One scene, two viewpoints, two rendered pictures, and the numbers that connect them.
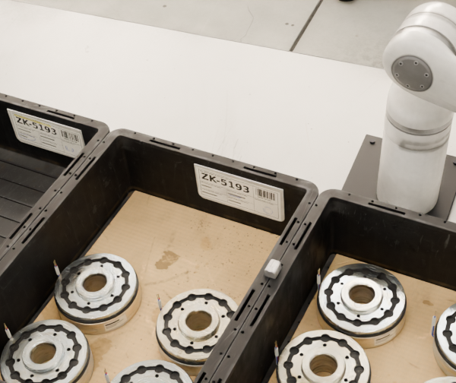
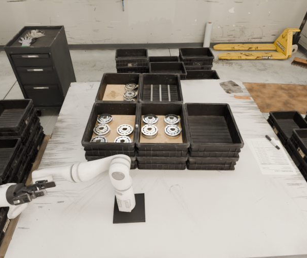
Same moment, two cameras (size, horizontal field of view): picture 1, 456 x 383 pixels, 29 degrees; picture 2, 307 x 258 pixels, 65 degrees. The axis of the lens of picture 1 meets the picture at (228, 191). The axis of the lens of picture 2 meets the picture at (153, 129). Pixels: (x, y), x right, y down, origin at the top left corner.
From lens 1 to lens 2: 1.68 m
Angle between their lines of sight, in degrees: 89
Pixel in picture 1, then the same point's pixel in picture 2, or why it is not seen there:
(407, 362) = (111, 140)
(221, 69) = (210, 240)
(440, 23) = (116, 160)
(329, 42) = not seen: outside the picture
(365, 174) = (139, 205)
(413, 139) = not seen: hidden behind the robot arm
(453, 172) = (115, 215)
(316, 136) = (161, 219)
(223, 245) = not seen: hidden behind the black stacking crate
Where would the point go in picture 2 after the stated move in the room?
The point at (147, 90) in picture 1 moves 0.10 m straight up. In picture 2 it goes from (225, 220) to (230, 210)
